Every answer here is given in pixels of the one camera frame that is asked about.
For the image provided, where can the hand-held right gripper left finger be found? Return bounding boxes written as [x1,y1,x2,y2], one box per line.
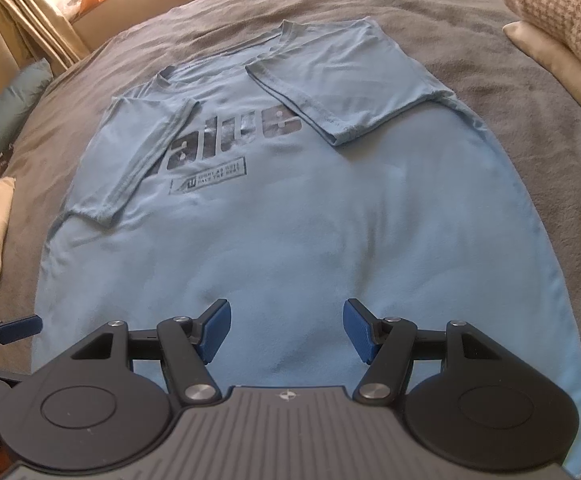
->
[70,298,232,407]

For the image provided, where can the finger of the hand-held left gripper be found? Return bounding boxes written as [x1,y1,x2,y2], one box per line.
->
[0,314,42,343]

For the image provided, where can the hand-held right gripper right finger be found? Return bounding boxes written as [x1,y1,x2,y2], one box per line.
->
[343,298,509,403]

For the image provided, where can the light blue printed t-shirt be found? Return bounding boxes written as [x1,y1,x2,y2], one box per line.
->
[30,16,581,480]

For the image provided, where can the teal pillow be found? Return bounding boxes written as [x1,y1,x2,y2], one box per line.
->
[0,57,54,168]

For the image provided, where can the grey bed blanket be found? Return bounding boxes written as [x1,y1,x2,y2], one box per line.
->
[0,0,581,480]

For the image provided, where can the beige curtain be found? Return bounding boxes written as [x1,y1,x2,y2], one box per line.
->
[0,0,91,76]

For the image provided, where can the folded houndstooth garment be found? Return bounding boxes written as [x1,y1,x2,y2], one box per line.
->
[488,0,581,93]

